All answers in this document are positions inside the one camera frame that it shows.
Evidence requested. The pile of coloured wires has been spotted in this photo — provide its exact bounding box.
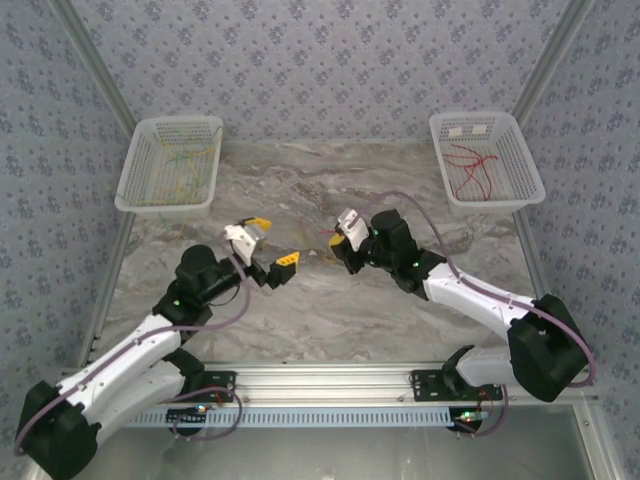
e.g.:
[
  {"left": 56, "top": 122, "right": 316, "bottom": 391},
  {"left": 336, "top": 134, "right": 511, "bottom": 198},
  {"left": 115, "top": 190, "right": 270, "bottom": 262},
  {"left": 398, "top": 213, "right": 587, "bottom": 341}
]
[{"left": 443, "top": 143, "right": 500, "bottom": 194}]

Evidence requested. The white perforated plastic basket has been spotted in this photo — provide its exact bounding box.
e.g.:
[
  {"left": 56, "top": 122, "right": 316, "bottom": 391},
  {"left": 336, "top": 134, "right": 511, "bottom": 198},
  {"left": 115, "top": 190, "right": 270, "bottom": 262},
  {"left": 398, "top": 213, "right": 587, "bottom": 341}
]
[{"left": 114, "top": 115, "right": 225, "bottom": 219}]

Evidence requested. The small LED circuit board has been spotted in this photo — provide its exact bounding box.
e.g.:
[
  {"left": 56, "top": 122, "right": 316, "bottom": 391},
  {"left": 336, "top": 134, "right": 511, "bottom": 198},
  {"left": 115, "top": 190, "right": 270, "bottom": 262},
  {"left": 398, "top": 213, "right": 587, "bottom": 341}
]
[
  {"left": 452, "top": 407, "right": 490, "bottom": 437},
  {"left": 166, "top": 405, "right": 211, "bottom": 437}
]

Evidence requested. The white basket with sticker labels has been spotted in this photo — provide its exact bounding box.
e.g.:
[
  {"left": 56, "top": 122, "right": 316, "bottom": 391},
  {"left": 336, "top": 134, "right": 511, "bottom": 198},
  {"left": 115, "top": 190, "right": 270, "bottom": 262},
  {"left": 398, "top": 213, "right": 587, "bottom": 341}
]
[{"left": 428, "top": 110, "right": 545, "bottom": 214}]

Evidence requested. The grey metal sheet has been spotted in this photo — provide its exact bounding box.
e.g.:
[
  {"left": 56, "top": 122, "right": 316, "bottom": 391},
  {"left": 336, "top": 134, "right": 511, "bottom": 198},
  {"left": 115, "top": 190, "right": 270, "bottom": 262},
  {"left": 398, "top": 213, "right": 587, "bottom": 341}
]
[{"left": 74, "top": 403, "right": 624, "bottom": 480}]

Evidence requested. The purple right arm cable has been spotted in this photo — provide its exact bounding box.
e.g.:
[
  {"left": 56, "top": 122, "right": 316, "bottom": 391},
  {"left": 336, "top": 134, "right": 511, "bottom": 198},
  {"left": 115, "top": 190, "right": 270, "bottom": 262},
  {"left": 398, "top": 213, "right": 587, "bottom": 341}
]
[{"left": 349, "top": 191, "right": 599, "bottom": 439}]

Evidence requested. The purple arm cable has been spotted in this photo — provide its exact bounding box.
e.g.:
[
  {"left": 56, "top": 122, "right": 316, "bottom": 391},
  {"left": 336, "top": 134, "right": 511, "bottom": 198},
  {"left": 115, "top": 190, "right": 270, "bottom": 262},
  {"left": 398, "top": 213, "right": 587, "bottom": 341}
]
[
  {"left": 13, "top": 252, "right": 252, "bottom": 457},
  {"left": 349, "top": 191, "right": 599, "bottom": 439}
]

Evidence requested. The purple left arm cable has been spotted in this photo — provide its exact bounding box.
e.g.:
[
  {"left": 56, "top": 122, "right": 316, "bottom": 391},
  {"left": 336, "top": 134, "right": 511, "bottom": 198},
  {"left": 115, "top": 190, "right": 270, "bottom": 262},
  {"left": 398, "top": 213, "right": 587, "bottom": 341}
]
[{"left": 13, "top": 252, "right": 252, "bottom": 457}]

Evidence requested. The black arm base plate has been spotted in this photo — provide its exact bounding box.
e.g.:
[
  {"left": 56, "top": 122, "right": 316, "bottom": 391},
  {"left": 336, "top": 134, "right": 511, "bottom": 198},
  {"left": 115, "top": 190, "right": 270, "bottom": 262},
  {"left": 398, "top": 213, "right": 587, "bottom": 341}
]
[
  {"left": 145, "top": 370, "right": 238, "bottom": 404},
  {"left": 410, "top": 369, "right": 504, "bottom": 404}
]

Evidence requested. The aluminium mounting rail beam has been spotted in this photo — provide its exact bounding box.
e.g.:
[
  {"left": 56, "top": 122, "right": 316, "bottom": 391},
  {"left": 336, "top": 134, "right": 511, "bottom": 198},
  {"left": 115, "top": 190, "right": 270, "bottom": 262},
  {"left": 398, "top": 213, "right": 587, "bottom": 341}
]
[{"left": 58, "top": 363, "right": 600, "bottom": 407}]

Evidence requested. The grey slotted cable duct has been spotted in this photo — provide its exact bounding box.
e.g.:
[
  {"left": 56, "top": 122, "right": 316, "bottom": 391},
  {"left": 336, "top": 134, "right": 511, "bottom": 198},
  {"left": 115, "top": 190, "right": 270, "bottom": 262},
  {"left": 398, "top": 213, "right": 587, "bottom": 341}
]
[{"left": 122, "top": 405, "right": 457, "bottom": 430}]

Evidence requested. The aluminium frame post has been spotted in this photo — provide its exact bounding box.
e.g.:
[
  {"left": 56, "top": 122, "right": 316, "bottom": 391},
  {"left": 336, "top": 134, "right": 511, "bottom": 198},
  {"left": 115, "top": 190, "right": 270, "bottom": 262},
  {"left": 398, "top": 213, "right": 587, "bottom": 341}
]
[
  {"left": 48, "top": 0, "right": 139, "bottom": 134},
  {"left": 510, "top": 0, "right": 599, "bottom": 124}
]

